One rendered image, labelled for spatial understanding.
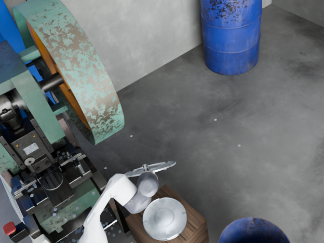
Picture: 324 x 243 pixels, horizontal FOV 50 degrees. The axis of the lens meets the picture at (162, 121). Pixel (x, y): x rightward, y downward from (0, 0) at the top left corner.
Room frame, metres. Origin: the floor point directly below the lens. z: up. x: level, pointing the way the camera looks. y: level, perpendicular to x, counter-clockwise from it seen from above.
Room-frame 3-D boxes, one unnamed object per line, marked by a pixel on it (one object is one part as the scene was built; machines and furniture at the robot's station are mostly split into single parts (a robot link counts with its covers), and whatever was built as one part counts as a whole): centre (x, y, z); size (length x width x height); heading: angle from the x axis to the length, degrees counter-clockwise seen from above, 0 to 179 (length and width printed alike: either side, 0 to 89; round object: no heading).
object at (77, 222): (1.41, 0.78, 0.31); 0.43 x 0.42 x 0.01; 116
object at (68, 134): (1.65, 0.60, 0.45); 0.92 x 0.12 x 0.90; 26
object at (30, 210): (1.40, 0.78, 0.68); 0.45 x 0.30 x 0.06; 116
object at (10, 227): (1.05, 0.97, 0.72); 0.07 x 0.06 x 0.08; 26
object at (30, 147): (1.37, 0.76, 1.04); 0.17 x 0.15 x 0.30; 26
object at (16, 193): (1.33, 0.93, 0.76); 0.17 x 0.06 x 0.10; 116
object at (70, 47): (1.65, 0.52, 1.33); 1.03 x 0.28 x 0.82; 26
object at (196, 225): (1.11, 0.12, 0.18); 0.40 x 0.38 x 0.35; 33
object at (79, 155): (1.48, 0.63, 0.76); 0.17 x 0.06 x 0.10; 116
